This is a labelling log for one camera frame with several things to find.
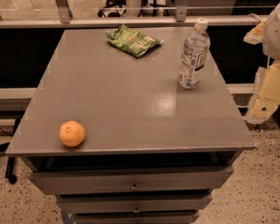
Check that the grey drawer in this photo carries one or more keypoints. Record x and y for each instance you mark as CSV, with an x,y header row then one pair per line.
x,y
183,217
90,182
137,203

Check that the top grey drawer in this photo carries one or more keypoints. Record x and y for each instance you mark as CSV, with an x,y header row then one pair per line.
x,y
90,182

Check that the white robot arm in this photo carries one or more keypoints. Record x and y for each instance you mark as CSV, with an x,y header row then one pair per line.
x,y
271,39

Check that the grey drawer cabinet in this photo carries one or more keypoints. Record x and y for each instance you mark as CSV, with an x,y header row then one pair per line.
x,y
135,114

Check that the black stand leg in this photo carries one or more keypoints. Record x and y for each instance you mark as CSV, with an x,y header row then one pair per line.
x,y
10,176

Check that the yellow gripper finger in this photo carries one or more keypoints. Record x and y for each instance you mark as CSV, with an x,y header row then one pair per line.
x,y
266,94
255,36

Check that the orange fruit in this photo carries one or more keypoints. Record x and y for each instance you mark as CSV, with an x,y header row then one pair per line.
x,y
71,133

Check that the bottom grey drawer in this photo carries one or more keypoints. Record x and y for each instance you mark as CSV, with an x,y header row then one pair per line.
x,y
183,217

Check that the metal window railing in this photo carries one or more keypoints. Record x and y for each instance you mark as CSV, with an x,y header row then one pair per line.
x,y
83,13

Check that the middle grey drawer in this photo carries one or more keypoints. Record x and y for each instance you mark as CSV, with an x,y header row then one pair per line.
x,y
137,203

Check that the black office chair base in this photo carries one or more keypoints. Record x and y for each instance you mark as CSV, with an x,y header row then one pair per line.
x,y
112,8

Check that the clear plastic water bottle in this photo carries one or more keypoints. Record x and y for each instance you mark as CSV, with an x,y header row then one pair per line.
x,y
194,55

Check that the green chip bag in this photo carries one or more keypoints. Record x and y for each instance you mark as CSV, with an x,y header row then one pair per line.
x,y
132,41

